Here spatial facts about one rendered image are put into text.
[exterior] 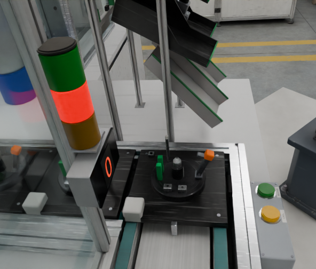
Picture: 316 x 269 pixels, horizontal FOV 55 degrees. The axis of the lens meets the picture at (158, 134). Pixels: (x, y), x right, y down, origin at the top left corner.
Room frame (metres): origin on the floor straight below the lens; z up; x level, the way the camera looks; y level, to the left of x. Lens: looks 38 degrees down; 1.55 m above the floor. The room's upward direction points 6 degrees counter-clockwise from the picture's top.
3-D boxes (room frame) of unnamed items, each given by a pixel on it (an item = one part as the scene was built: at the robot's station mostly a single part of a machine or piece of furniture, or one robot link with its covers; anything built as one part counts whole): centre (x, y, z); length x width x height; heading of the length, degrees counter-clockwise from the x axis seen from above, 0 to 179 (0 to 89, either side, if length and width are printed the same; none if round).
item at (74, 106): (0.37, 0.11, 1.33); 0.05 x 0.05 x 0.05
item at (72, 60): (0.37, 0.11, 1.38); 0.05 x 0.05 x 0.05
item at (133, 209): (0.46, 0.08, 0.97); 0.05 x 0.05 x 0.04; 79
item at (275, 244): (0.41, -0.23, 0.93); 0.21 x 0.07 x 0.06; 169
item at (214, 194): (0.54, -0.04, 0.96); 0.24 x 0.24 x 0.02; 79
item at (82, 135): (0.37, 0.11, 1.28); 0.05 x 0.05 x 0.05
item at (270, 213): (0.41, -0.23, 0.96); 0.04 x 0.04 x 0.02
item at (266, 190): (0.48, -0.25, 0.96); 0.04 x 0.04 x 0.02
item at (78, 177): (0.37, 0.11, 1.29); 0.12 x 0.05 x 0.25; 169
